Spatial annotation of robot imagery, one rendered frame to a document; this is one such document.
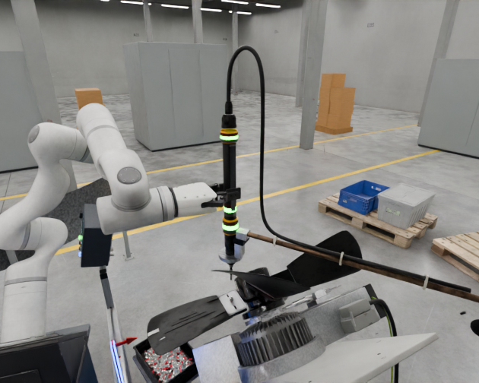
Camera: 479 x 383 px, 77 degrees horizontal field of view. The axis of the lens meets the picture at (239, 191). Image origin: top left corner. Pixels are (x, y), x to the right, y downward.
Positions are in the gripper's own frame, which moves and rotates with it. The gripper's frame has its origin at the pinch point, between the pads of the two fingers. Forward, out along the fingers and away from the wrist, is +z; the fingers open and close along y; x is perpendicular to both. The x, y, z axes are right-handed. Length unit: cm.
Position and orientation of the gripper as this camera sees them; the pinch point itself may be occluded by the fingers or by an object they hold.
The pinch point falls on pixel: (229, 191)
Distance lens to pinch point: 78.3
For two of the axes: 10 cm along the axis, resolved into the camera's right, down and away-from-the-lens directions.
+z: 8.9, -1.8, 4.1
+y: 4.5, 3.5, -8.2
